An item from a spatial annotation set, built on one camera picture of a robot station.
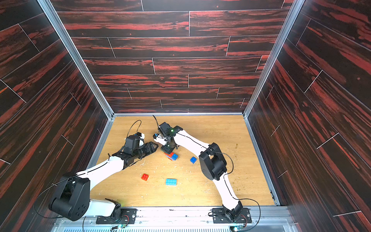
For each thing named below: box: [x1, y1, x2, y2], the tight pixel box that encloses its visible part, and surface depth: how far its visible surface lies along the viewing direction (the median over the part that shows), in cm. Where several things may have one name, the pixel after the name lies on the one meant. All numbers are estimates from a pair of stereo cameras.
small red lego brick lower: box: [141, 173, 149, 181], surface depth 88 cm
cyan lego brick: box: [165, 178, 178, 186], surface depth 86 cm
